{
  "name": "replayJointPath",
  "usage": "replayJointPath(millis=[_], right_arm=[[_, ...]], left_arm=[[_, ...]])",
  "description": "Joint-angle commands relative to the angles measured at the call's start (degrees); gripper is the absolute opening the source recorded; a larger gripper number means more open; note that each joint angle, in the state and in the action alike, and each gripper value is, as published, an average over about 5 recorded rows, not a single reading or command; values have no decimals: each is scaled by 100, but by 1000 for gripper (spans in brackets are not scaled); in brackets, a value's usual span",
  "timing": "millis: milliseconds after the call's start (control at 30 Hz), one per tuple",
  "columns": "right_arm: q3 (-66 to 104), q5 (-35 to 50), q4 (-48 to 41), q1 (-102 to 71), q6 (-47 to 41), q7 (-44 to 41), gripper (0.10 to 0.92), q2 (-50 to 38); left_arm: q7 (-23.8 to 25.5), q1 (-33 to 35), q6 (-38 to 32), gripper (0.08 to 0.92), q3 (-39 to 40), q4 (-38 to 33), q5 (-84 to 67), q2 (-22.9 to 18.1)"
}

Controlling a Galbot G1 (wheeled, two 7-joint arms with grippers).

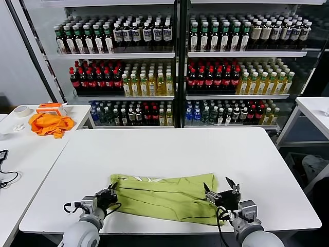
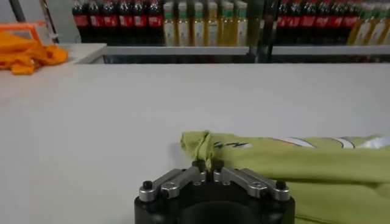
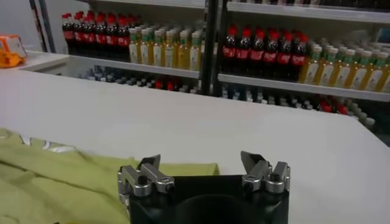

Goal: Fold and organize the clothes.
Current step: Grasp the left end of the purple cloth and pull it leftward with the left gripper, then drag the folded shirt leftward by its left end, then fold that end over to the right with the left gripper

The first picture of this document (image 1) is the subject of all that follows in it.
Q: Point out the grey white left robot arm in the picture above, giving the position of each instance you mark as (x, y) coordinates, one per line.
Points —
(82, 234)

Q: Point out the grey bag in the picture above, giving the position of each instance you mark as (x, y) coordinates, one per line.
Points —
(313, 166)

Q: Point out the green-capped dark tea bottle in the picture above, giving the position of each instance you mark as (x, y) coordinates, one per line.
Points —
(203, 38)
(244, 38)
(89, 43)
(193, 38)
(70, 43)
(234, 38)
(224, 38)
(79, 43)
(109, 43)
(61, 43)
(99, 43)
(214, 38)

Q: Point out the beige-labelled dark drink bottle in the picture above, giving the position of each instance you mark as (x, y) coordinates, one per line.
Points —
(255, 32)
(265, 32)

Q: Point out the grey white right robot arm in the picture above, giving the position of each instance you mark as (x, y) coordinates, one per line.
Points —
(259, 238)

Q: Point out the crumpled white paper scrap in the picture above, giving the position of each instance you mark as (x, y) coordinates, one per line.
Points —
(18, 127)

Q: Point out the red-capped cola bottle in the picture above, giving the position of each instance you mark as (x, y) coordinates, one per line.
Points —
(109, 83)
(226, 82)
(199, 82)
(235, 82)
(75, 83)
(191, 82)
(208, 82)
(83, 83)
(92, 83)
(100, 83)
(117, 83)
(217, 82)

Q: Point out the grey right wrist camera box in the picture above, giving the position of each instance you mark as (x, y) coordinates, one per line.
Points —
(248, 207)

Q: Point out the small black electronic device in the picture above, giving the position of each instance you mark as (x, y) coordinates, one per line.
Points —
(3, 155)

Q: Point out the black display tray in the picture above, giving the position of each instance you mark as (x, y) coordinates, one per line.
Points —
(209, 92)

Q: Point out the crumpled orange cloth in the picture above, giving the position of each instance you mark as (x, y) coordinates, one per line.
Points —
(48, 125)

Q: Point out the black shelf upright post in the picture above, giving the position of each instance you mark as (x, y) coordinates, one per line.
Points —
(180, 64)

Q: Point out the small green-tinted water bottle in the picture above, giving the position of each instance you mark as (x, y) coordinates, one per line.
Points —
(108, 116)
(101, 116)
(212, 117)
(204, 117)

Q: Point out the yellow tea bottle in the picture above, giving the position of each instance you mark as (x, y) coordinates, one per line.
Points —
(287, 87)
(242, 87)
(143, 88)
(261, 87)
(279, 87)
(168, 87)
(126, 88)
(151, 87)
(134, 88)
(270, 87)
(252, 87)
(160, 87)

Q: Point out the white metal-framed side table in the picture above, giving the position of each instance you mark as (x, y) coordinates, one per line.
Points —
(313, 113)

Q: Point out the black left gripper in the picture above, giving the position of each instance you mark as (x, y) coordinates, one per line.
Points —
(106, 198)

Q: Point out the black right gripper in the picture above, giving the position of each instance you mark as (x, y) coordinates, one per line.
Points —
(230, 199)

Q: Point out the light green t-shirt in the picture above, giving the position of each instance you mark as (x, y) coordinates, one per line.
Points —
(167, 200)

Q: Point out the black plastic crate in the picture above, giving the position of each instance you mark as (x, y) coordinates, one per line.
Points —
(292, 160)

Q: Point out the white glass-sided shelf unit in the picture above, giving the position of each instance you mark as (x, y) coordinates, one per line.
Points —
(315, 38)
(53, 15)

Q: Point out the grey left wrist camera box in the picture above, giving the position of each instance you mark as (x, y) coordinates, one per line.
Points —
(88, 203)

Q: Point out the small white-capped dark bottle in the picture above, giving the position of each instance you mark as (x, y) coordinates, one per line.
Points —
(123, 117)
(220, 117)
(227, 117)
(115, 117)

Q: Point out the beige masking tape roll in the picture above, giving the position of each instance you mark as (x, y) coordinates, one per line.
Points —
(18, 114)

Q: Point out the small red-capped dark bottle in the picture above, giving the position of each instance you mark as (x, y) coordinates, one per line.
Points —
(154, 115)
(146, 115)
(259, 114)
(251, 114)

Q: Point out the orange and white box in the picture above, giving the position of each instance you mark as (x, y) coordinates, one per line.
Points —
(48, 105)

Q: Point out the blue-labelled dark drink bottle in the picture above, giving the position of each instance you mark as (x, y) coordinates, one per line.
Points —
(127, 34)
(157, 33)
(305, 33)
(295, 33)
(136, 34)
(167, 33)
(285, 33)
(147, 33)
(117, 34)
(275, 32)

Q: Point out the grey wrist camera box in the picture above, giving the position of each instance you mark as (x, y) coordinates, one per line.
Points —
(88, 203)
(248, 207)

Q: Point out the small yellow drink bottle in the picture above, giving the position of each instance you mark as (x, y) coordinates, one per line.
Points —
(161, 117)
(266, 117)
(168, 117)
(274, 117)

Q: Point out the small blue water bottle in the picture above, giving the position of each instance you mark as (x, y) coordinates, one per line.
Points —
(94, 115)
(187, 116)
(196, 116)

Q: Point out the small black white-labelled bottle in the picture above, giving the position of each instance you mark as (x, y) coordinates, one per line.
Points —
(243, 114)
(138, 115)
(235, 114)
(130, 115)

